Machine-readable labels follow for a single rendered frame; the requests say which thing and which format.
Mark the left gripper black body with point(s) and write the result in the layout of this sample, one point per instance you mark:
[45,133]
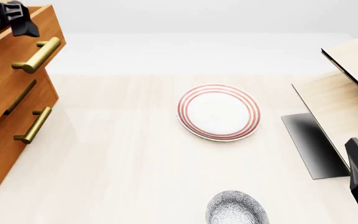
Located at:
[14,11]

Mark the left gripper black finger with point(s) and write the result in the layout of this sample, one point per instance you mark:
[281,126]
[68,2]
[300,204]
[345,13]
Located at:
[25,28]

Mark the grey patterned bowl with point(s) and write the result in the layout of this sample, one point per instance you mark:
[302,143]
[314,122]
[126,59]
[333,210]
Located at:
[236,208]

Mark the pale wooden panel, black edge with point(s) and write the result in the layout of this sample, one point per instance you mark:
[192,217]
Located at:
[357,53]

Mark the white plate with red rings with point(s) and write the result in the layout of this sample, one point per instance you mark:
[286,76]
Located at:
[217,113]

